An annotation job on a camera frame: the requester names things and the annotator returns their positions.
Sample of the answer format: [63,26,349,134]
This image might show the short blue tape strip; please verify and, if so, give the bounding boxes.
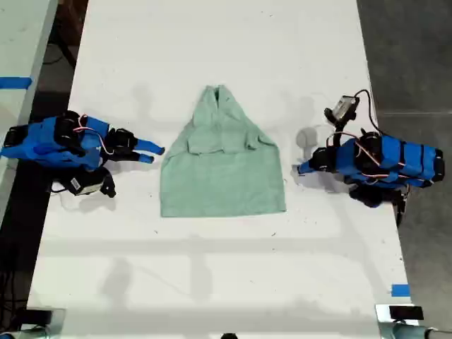
[391,283,412,298]

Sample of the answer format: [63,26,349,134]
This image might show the black camera stalk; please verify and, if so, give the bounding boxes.
[99,166,117,199]
[331,119,350,143]

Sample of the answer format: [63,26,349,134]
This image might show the grey metal pipe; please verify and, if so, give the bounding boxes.
[382,322,452,339]
[0,326,51,339]

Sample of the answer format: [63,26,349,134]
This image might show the white side table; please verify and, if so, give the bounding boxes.
[0,0,59,222]

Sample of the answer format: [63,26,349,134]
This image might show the pale green T-shirt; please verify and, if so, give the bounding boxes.
[159,83,287,218]

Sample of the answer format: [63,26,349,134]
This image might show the black thin floor cable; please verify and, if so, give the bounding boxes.
[42,41,78,71]

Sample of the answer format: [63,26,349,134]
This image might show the small black box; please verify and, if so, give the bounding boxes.
[388,306,424,321]
[23,308,54,327]

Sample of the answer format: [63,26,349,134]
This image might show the black camera cable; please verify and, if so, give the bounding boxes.
[47,179,73,195]
[354,88,381,136]

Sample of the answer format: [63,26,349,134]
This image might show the black floor cables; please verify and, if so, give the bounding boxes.
[0,270,30,314]

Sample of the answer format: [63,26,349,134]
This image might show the red white servo wire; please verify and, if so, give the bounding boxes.
[326,131,408,185]
[71,114,117,157]

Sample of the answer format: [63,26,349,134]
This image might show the black camera box with label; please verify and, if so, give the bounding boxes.
[66,172,107,197]
[324,95,362,125]

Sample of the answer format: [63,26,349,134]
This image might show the long blue tape strip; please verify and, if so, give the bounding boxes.
[0,76,34,90]

